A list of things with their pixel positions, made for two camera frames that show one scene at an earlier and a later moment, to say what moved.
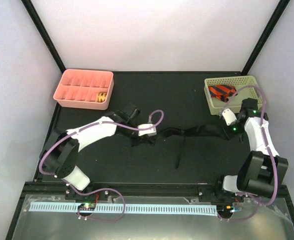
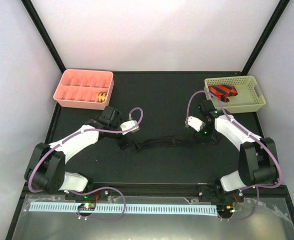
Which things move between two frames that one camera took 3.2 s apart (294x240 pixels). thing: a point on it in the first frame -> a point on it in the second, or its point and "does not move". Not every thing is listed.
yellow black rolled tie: (101, 96) does not move
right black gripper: (229, 135) -> (202, 139)
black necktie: (209, 131) -> (205, 138)
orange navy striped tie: (222, 92) does not move
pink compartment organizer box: (84, 89) does not move
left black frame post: (32, 11) does not move
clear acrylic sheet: (262, 219) does not move
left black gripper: (144, 139) -> (127, 144)
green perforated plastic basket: (218, 90) does not move
